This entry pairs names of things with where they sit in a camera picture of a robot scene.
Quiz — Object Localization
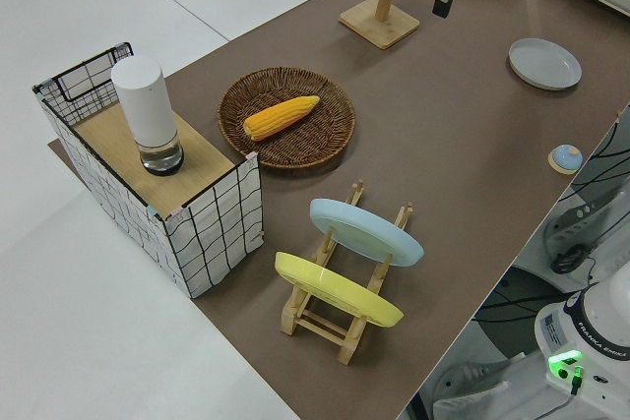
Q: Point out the wooden dish rack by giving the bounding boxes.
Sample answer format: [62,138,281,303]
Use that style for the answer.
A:
[279,178,415,367]

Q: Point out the black plug cable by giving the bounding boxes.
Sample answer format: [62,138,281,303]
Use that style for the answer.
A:
[540,365,587,420]

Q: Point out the wooden mug tree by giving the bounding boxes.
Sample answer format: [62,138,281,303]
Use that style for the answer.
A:
[338,0,425,51]

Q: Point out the light blue plate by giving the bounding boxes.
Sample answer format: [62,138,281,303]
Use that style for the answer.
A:
[309,198,425,269]

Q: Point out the yellow corn cob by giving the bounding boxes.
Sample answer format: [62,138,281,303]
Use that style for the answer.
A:
[242,94,322,142]

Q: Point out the white cylinder device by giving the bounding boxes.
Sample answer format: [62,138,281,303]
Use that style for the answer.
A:
[109,56,186,178]

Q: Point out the gray round plate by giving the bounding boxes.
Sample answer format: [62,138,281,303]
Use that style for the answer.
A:
[507,36,584,92]

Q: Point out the yellow plate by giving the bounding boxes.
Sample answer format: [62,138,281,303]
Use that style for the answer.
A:
[274,251,406,329]

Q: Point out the round wicker basket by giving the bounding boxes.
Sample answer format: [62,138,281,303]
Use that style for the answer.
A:
[217,66,356,175]

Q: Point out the grid-patterned box with wooden top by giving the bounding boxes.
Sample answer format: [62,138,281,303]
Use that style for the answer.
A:
[31,40,266,300]

